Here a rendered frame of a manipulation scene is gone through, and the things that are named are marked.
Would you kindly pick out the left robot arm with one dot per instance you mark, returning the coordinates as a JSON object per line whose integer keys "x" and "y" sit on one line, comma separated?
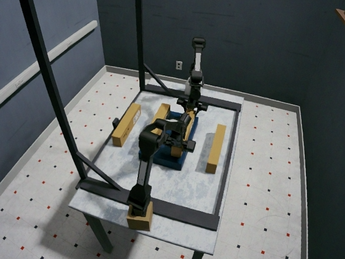
{"x": 198, "y": 45}

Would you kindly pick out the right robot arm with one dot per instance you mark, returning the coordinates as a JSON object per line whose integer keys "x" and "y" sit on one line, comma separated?
{"x": 150, "y": 143}

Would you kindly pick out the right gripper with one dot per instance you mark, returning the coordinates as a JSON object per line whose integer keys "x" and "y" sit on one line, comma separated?
{"x": 188, "y": 146}

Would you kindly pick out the brown cardboard carton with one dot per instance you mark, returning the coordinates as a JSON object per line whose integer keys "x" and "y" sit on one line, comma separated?
{"x": 127, "y": 123}
{"x": 177, "y": 151}
{"x": 162, "y": 113}
{"x": 216, "y": 149}

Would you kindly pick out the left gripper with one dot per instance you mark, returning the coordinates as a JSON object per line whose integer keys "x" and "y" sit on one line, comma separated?
{"x": 183, "y": 103}

